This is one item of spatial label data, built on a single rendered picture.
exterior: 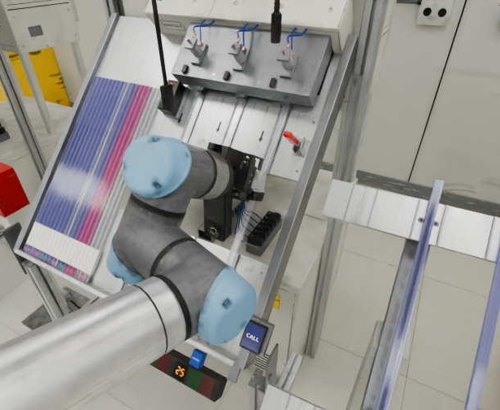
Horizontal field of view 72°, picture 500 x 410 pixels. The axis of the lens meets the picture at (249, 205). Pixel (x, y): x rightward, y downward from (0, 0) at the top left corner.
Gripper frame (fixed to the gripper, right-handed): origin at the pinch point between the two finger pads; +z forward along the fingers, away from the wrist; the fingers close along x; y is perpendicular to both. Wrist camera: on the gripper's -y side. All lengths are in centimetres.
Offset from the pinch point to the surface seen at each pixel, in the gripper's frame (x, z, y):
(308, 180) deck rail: -10.0, 1.2, 5.6
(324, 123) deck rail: -9.5, 3.5, 17.6
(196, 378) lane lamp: -0.7, -6.2, -39.0
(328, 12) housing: -4.8, 0.8, 38.1
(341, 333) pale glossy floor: -21, 90, -55
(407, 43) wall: -7, 145, 95
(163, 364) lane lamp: 7.4, -6.3, -39.7
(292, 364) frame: -12, 39, -51
